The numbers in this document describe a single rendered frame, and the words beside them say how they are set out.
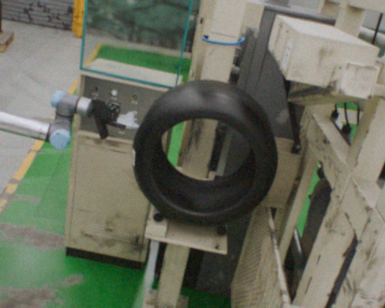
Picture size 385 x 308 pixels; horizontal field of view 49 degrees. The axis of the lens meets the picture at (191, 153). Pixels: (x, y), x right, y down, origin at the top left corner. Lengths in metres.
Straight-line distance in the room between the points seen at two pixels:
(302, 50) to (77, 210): 1.88
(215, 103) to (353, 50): 0.52
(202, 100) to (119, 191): 1.20
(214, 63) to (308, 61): 0.70
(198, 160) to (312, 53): 0.96
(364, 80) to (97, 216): 1.94
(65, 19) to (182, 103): 9.47
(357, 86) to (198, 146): 0.99
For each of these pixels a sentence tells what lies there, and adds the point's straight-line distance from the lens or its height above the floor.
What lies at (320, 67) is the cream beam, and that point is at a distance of 1.36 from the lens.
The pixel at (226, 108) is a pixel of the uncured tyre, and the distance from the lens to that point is 1.58.
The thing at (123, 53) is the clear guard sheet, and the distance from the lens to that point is 2.39.
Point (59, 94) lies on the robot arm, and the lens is 1.80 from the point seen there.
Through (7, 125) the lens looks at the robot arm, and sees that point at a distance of 1.70.
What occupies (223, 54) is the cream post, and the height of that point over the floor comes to 1.57.
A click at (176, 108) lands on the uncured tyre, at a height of 1.41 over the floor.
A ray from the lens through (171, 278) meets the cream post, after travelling 2.50.
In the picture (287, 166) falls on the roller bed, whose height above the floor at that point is 1.14.
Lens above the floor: 1.89
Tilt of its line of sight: 23 degrees down
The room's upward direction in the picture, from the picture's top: 12 degrees clockwise
